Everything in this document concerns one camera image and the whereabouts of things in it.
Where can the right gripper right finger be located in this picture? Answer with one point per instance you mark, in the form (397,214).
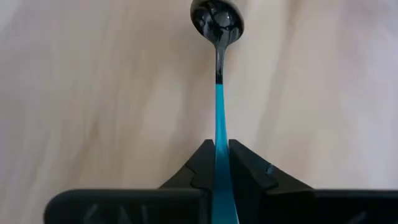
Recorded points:
(280,203)

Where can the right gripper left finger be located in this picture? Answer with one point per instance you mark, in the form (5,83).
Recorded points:
(180,205)

